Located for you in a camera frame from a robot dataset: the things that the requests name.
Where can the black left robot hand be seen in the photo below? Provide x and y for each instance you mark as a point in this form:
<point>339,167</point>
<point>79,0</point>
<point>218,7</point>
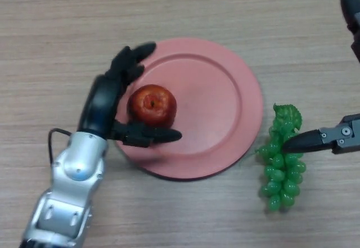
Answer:
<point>101,104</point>

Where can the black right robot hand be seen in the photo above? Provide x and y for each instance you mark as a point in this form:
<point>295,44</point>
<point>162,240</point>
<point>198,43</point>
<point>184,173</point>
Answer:
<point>337,138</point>

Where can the red apple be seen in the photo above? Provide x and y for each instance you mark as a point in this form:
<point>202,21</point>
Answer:
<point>153,104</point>

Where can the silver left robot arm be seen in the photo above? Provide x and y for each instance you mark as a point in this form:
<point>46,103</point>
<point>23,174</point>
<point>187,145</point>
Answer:
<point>73,161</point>

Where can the pink round plate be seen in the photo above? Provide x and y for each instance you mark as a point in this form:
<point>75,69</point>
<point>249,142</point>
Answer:
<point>211,104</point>

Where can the green grape bunch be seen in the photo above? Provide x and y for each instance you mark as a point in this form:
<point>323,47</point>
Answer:
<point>281,175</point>

